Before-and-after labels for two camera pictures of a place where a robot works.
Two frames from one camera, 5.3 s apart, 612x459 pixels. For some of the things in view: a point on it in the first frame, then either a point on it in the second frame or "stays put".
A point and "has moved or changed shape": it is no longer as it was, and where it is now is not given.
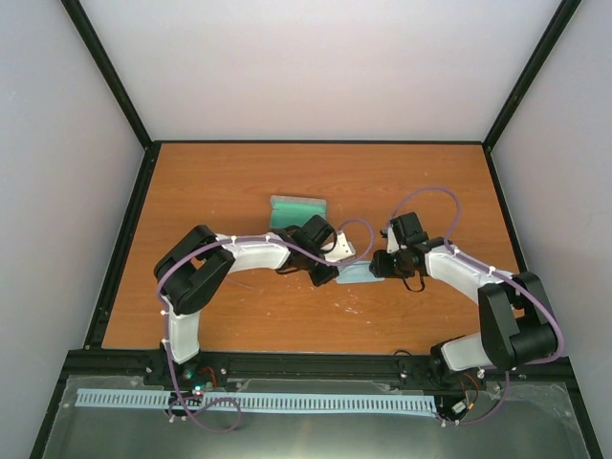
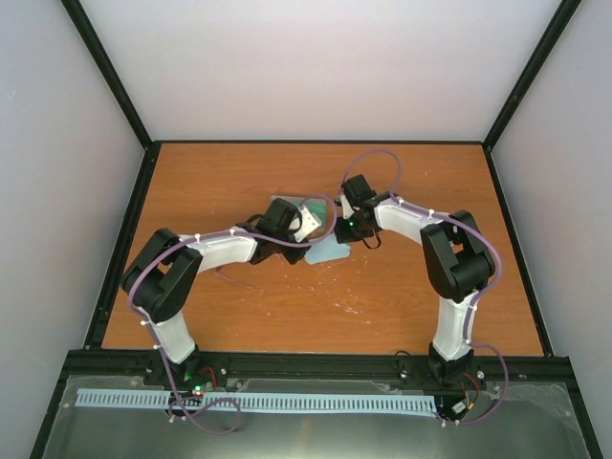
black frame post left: [88, 33] stays put
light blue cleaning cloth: [356, 273] has moved or changed shape
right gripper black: [382, 270] -> [343, 237]
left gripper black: [318, 278] -> [292, 256]
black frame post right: [553, 32] stays put
